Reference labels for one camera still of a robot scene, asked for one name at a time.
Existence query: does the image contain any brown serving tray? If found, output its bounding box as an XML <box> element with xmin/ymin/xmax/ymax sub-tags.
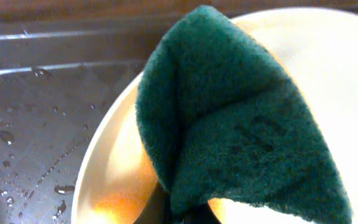
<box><xmin>0</xmin><ymin>16</ymin><xmax>177</xmax><ymax>223</ymax></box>

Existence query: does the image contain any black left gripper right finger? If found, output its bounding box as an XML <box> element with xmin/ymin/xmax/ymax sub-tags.
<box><xmin>183</xmin><ymin>203</ymin><xmax>221</xmax><ymax>224</ymax></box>

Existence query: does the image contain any cream plate top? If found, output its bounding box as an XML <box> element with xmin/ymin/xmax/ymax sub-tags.
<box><xmin>71</xmin><ymin>7</ymin><xmax>358</xmax><ymax>224</ymax></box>

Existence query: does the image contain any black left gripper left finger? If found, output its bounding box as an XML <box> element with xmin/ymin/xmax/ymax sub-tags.
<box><xmin>134</xmin><ymin>182</ymin><xmax>172</xmax><ymax>224</ymax></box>

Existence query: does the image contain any green yellow sponge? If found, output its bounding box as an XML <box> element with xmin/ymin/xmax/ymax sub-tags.
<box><xmin>136</xmin><ymin>6</ymin><xmax>352</xmax><ymax>224</ymax></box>

